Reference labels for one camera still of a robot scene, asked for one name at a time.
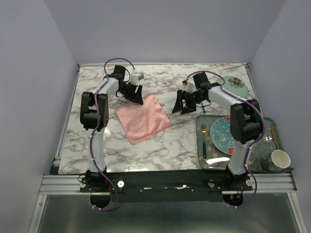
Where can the mint green floral plate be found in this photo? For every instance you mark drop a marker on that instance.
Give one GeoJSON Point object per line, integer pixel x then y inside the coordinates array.
{"type": "Point", "coordinates": [236, 86]}

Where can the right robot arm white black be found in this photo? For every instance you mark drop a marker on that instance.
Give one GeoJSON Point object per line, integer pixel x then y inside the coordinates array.
{"type": "Point", "coordinates": [247, 125]}

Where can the wooden handled knife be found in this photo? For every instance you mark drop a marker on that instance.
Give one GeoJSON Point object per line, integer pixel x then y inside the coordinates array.
{"type": "Point", "coordinates": [274, 136]}

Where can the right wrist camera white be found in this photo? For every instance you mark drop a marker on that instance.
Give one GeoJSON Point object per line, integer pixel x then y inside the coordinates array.
{"type": "Point", "coordinates": [190, 88]}

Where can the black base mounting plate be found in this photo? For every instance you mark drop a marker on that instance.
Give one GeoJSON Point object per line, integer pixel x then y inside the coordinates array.
{"type": "Point", "coordinates": [165, 186]}

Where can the pink cloth napkin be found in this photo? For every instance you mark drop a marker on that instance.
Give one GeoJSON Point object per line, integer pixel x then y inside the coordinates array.
{"type": "Point", "coordinates": [142, 121]}

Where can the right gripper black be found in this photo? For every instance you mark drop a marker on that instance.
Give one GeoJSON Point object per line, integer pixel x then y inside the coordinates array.
{"type": "Point", "coordinates": [182, 94]}

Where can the silver spoon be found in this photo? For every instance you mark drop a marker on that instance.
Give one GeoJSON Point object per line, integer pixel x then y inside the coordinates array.
{"type": "Point", "coordinates": [267, 139]}

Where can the white paper cup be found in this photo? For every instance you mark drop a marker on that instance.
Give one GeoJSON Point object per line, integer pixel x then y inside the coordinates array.
{"type": "Point", "coordinates": [280, 159]}

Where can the red and teal plate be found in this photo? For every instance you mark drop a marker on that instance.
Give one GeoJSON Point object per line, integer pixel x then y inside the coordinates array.
{"type": "Point", "coordinates": [221, 136]}

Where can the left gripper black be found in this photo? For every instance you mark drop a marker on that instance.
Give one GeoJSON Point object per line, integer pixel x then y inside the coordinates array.
{"type": "Point", "coordinates": [137, 96]}

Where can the gold fork green handle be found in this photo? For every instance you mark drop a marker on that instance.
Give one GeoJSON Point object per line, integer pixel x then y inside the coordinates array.
{"type": "Point", "coordinates": [203, 131]}

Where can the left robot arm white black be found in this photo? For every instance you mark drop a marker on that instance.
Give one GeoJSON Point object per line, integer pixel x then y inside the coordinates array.
{"type": "Point", "coordinates": [94, 116]}

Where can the blue handled utensil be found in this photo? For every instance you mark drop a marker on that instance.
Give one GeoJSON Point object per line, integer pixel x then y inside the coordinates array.
{"type": "Point", "coordinates": [203, 107]}

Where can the aluminium frame rail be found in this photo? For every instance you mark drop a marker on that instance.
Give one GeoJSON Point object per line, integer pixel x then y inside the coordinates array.
{"type": "Point", "coordinates": [69, 185]}

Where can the green floral serving tray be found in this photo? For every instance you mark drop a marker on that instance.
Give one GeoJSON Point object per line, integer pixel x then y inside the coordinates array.
{"type": "Point", "coordinates": [219, 160]}

